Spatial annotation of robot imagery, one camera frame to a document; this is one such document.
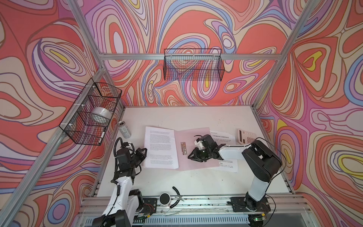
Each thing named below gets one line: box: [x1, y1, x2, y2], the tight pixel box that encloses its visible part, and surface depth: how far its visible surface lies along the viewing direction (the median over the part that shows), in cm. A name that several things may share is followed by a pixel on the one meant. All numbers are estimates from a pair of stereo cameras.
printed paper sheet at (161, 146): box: [144, 126, 180, 170], surface depth 91 cm
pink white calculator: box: [237, 128, 258, 145], surface depth 101 cm
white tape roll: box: [91, 106, 112, 124], surface depth 74 cm
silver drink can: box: [117, 120, 132, 139], surface depth 93 cm
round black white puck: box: [158, 192, 171, 206], surface depth 73 cm
